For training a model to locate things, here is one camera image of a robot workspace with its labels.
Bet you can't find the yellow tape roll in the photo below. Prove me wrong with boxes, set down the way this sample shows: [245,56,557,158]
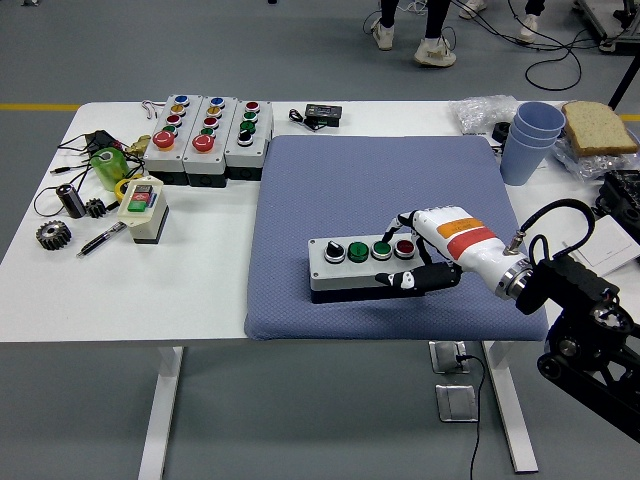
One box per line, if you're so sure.
[114,172,145,203]

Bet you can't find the blue-grey padded mat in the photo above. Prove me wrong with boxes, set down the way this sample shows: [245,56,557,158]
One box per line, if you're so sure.
[243,133,549,343]

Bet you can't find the grey four-button control box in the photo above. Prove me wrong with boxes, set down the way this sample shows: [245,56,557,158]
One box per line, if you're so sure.
[306,233,436,305]

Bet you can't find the person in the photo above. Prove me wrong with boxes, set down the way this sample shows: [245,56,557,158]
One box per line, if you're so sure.
[370,0,458,67]
[458,0,546,44]

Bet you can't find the clear bubble wrap bag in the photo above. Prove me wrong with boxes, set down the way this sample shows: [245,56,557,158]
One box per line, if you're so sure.
[448,95,519,136]

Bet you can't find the slice of bread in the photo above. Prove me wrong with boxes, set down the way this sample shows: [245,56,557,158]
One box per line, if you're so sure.
[560,100,640,156]

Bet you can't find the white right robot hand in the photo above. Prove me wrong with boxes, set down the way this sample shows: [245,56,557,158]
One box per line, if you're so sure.
[374,203,529,299]

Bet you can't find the black cylindrical capacitor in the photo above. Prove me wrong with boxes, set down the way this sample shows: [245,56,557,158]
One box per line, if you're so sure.
[55,183,87,220]

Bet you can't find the black floor power cable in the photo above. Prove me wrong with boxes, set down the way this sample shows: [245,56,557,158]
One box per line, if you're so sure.
[455,353,489,480]

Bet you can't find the white paper card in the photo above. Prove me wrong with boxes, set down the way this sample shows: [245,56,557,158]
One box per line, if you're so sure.
[564,214,640,279]

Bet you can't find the grey four-button box black base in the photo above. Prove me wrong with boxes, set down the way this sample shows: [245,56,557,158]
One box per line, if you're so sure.
[224,99,275,181]

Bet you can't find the brass pipe fitting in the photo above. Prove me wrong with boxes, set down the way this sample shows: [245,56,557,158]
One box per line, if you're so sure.
[124,133,152,155]

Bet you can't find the white table leg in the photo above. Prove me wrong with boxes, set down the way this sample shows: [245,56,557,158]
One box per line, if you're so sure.
[481,341,540,474]
[137,345,185,480]

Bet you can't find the metal floor cover plate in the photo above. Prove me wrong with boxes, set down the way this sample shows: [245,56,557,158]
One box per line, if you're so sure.
[434,383,480,424]

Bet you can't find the clear bag of screws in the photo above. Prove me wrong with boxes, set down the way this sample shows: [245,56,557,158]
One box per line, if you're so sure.
[552,134,640,182]

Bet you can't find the grey five-button emergency stop box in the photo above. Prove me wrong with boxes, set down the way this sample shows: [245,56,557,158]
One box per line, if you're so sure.
[143,94,203,185]
[182,95,238,189]

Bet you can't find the black cables on floor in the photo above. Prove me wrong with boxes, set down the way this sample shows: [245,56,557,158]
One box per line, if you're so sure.
[362,0,609,92]

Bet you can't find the black silver pen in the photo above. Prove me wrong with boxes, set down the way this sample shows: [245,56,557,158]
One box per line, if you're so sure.
[75,219,128,259]

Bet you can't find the cream red-green switch box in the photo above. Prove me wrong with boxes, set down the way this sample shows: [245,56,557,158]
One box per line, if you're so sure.
[117,175,170,246]

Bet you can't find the green translucent cylinder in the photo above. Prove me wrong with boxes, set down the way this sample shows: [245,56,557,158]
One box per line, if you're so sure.
[89,146,132,192]

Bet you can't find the light blue plastic cup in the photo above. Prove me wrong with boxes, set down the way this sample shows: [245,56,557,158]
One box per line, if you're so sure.
[499,132,559,187]
[514,101,567,139]
[508,119,564,150]

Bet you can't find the black digital meter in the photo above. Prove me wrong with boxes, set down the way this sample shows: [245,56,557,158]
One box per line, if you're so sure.
[287,102,345,133]

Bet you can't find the large dark steel gear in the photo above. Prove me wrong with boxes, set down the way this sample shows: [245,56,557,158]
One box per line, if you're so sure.
[35,221,73,252]

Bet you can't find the black machine part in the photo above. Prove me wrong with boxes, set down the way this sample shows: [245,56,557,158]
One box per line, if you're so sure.
[593,169,640,231]

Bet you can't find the metal floor socket box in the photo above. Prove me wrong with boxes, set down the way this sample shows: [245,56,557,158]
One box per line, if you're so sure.
[428,340,472,374]

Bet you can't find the black adapter with wires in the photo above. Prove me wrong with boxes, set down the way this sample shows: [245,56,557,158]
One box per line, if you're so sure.
[32,129,146,217]

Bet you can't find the aluminium frame stand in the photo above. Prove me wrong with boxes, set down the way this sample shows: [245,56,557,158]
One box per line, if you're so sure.
[572,0,640,54]

